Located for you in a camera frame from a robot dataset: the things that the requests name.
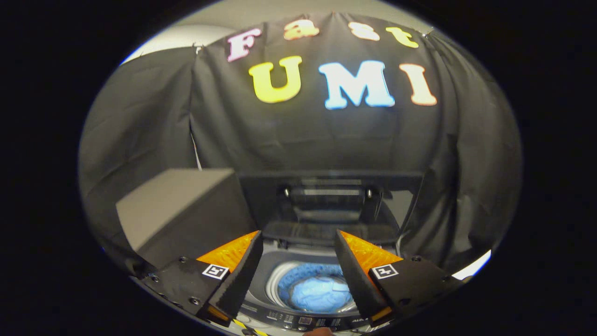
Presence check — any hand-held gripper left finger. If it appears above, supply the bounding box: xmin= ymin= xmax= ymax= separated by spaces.
xmin=140 ymin=230 xmax=264 ymax=326

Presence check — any yellow black hazard tape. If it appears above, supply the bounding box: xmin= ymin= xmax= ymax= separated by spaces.
xmin=232 ymin=318 xmax=269 ymax=336

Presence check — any dark grey washing machine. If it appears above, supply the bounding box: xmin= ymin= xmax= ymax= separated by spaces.
xmin=233 ymin=231 xmax=406 ymax=334

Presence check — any light blue polo shirt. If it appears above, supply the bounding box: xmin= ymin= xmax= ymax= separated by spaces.
xmin=278 ymin=263 xmax=355 ymax=313

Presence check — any white paper sheet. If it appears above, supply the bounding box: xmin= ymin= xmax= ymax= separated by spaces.
xmin=451 ymin=250 xmax=492 ymax=280

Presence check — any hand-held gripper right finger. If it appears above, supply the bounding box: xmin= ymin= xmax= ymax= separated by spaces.
xmin=333 ymin=229 xmax=465 ymax=327

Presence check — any black backdrop cloth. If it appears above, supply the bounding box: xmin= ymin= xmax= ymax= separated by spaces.
xmin=78 ymin=12 xmax=523 ymax=276

